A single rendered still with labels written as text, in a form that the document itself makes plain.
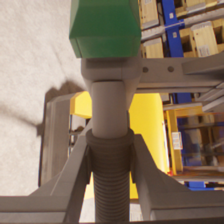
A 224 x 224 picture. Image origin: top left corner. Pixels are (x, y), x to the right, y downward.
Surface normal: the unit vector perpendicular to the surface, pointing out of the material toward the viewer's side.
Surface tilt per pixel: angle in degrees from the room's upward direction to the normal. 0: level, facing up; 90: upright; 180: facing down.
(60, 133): 90
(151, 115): 68
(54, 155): 90
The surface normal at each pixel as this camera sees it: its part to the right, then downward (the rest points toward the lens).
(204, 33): -0.39, -0.21
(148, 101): -0.02, -0.25
